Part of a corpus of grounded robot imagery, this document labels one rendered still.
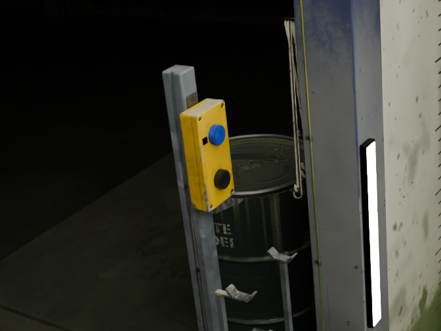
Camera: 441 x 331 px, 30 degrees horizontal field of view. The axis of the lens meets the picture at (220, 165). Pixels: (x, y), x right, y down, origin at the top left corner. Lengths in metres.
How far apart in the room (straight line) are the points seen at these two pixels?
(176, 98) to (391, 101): 0.81
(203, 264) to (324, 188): 0.51
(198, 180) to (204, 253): 0.24
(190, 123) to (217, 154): 0.12
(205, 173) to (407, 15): 0.92
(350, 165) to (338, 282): 0.42
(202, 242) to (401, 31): 0.91
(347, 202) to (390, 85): 0.38
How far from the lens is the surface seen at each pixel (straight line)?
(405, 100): 2.67
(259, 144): 3.52
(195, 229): 2.14
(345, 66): 2.31
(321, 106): 2.39
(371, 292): 2.62
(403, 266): 2.90
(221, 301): 2.11
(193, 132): 1.97
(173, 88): 2.01
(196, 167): 2.01
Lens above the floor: 2.23
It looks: 24 degrees down
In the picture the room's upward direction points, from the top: 7 degrees counter-clockwise
